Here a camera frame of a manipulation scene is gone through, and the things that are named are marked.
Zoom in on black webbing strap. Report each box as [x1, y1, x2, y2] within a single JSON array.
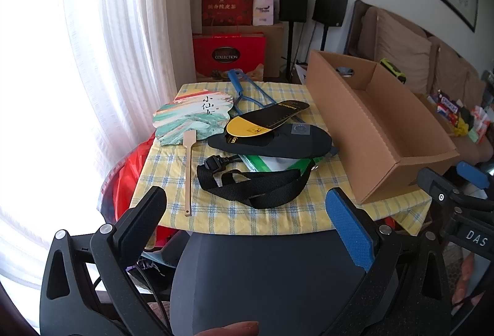
[[196, 154, 315, 210]]

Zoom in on red tea gift box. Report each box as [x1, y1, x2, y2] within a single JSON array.
[[201, 0, 256, 27]]

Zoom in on green portable radio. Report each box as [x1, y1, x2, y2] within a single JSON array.
[[379, 57, 408, 84]]

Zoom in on white sheer curtain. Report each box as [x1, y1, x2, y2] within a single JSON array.
[[0, 0, 201, 321]]

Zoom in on cardboard tray of snacks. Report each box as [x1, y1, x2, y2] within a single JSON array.
[[415, 87, 494, 144]]

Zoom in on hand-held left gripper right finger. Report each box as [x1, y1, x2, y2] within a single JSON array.
[[325, 187, 452, 336]]

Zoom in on red chocolate gift box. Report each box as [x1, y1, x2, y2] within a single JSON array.
[[192, 33, 267, 82]]

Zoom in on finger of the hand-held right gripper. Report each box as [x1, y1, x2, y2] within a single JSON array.
[[457, 162, 494, 190], [417, 167, 494, 214]]

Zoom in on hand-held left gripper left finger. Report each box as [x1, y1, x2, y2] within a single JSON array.
[[39, 185, 174, 336]]

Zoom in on green and white plastic bag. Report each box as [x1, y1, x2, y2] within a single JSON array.
[[239, 147, 340, 176]]

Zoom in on yellow and black insole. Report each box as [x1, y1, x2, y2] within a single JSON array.
[[225, 100, 311, 137]]

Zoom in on brown sofa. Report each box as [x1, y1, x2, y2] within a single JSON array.
[[343, 0, 494, 167]]

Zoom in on yellow checked tablecloth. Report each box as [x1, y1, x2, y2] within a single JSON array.
[[129, 81, 433, 236]]

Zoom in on black speaker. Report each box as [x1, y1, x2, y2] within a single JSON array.
[[312, 0, 349, 28], [278, 0, 309, 23]]

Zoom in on white and pink box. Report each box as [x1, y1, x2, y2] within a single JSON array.
[[253, 0, 275, 27]]

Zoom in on person's left hand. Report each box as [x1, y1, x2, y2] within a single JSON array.
[[195, 321, 260, 336]]

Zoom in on painted paper hand fan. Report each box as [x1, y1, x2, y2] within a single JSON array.
[[152, 87, 236, 217]]

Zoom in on brown cardboard box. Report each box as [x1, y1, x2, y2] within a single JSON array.
[[305, 49, 461, 205]]

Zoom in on brown shipping carton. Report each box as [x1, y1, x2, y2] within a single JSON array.
[[201, 23, 284, 80]]

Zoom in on person's right hand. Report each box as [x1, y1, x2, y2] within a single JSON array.
[[451, 253, 481, 308]]

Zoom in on beige sofa cushion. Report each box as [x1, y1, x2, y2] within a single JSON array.
[[432, 37, 473, 97], [376, 8, 433, 74]]

